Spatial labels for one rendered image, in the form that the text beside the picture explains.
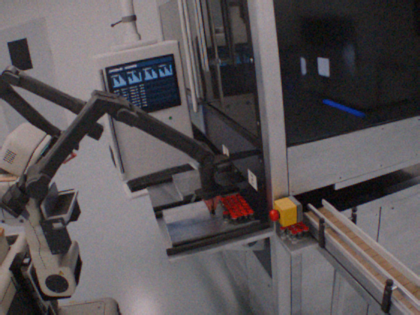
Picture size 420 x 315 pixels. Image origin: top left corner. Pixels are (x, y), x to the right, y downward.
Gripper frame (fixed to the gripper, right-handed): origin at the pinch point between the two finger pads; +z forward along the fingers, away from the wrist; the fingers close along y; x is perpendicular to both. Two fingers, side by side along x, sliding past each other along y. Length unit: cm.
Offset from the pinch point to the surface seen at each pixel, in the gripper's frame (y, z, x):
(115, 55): -4, -61, 81
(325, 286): 34, 42, -31
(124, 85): -3, -44, 80
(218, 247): -9.2, 4.3, -19.5
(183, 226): -13.2, 3.7, 1.4
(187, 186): 4.6, 4.0, 33.6
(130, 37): 7, -69, 84
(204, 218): -3.5, 3.8, 1.3
